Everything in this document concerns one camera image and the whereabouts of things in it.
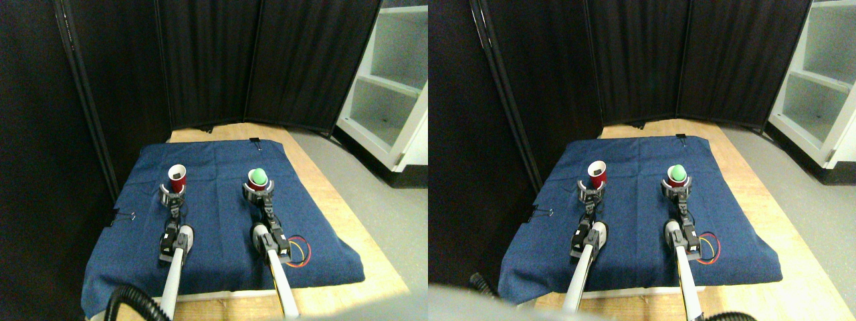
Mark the black curtain stand foot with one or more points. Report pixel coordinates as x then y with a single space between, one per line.
206 128
637 124

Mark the red cup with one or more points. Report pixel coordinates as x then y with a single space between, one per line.
178 186
598 182
671 182
252 185

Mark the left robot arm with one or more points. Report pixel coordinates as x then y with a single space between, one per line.
174 274
578 281

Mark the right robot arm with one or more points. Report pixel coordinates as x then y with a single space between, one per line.
279 274
687 281

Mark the dark blue cloth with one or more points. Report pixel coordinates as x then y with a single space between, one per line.
542 247
134 247

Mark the black curtain stand pole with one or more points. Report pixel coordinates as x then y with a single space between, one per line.
87 100
506 100

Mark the white shelf unit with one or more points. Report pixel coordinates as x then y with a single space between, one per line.
384 100
809 107

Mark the green ball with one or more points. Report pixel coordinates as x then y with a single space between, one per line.
678 173
259 176

